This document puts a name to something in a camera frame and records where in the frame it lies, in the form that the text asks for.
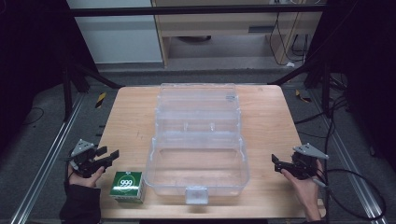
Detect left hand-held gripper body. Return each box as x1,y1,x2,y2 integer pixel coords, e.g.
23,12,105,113
64,138,108,179

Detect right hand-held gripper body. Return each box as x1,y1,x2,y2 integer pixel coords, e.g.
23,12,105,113
281,142,330,181

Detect green and white carton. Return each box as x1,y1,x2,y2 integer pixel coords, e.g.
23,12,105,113
108,170,147,205

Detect clear plastic storage box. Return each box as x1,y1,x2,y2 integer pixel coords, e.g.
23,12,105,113
143,82,250,205

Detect person's left hand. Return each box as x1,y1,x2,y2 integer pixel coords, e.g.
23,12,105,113
67,163,106,189

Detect person's right hand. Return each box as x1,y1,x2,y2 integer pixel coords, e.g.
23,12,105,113
280,158,325,219

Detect black and yellow tape strip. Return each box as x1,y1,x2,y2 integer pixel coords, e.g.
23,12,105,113
294,89,313,104
94,91,107,109

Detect black metal stand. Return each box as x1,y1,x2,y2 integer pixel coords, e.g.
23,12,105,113
267,57,332,118
61,59,124,123

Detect white cabinet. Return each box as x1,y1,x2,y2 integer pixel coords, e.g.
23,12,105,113
65,0,164,65

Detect light wooden desk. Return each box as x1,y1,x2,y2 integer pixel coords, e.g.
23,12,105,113
150,0,323,68

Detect aluminium floor rail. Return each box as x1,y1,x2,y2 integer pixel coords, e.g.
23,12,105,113
310,89,390,224
8,92,86,224

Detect black floor cables bundle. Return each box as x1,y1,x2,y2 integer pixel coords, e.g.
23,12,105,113
293,74,351,171

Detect black floor cable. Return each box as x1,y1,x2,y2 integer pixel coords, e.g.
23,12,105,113
21,106,45,126

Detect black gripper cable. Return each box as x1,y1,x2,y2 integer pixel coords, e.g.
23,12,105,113
312,168,388,221

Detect black cables under desk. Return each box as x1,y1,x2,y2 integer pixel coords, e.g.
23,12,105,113
268,11,310,67

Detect black frame crossbar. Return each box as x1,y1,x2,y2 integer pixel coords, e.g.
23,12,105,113
68,4,327,18

